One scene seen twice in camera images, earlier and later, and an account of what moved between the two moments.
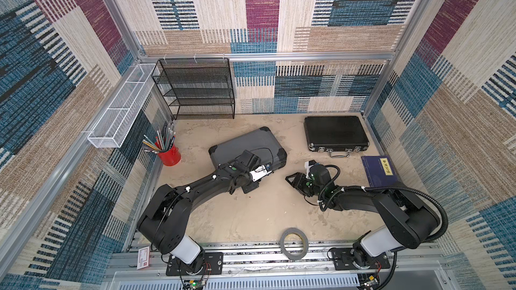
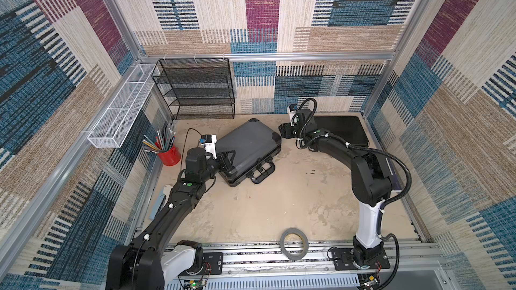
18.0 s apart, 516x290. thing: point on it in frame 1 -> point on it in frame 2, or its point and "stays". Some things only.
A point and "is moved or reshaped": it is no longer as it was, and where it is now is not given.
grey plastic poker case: [261, 141] is moved or reshaped
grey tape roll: [306, 245] stays
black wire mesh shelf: [197, 87] stays
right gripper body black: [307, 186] -> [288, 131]
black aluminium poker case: [338, 135] stays
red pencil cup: [171, 157] stays
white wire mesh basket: [113, 127] stays
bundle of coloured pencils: [162, 143] stays
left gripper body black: [251, 186] -> [217, 166]
